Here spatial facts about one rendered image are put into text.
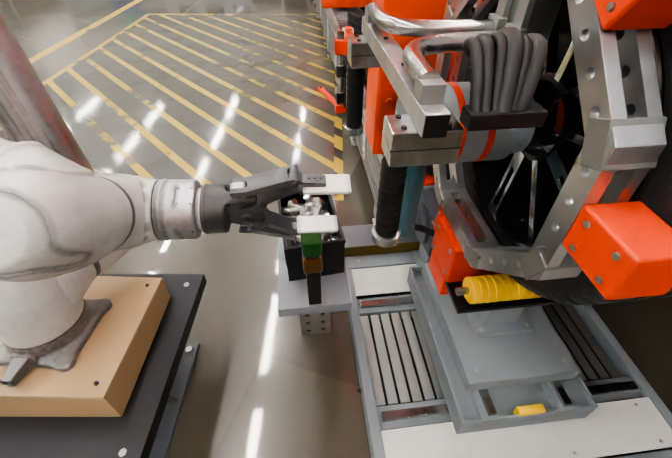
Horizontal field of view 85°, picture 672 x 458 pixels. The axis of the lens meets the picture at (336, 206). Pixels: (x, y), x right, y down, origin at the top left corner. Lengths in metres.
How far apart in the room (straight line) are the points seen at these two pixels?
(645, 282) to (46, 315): 0.97
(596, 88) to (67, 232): 0.55
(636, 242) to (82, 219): 0.56
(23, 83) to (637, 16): 0.94
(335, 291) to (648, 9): 0.71
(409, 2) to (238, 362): 1.16
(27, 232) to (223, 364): 1.02
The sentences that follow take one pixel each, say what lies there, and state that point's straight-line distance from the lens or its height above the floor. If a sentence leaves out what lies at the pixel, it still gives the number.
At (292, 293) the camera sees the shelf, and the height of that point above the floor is 0.45.
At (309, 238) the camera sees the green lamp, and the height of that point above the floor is 0.66.
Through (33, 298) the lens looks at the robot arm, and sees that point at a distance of 0.92.
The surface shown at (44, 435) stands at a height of 0.30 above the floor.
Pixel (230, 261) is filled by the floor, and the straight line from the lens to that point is 1.60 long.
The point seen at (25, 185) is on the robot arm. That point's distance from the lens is 0.41.
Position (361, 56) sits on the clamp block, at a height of 0.92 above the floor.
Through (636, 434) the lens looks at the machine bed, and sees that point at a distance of 1.39.
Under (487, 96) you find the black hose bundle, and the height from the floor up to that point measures 0.99.
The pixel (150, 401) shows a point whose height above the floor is 0.30.
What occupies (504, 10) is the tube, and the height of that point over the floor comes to 1.03.
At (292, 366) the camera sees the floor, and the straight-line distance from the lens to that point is 1.30.
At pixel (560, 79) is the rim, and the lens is 0.74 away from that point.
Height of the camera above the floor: 1.17
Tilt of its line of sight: 41 degrees down
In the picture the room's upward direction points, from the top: straight up
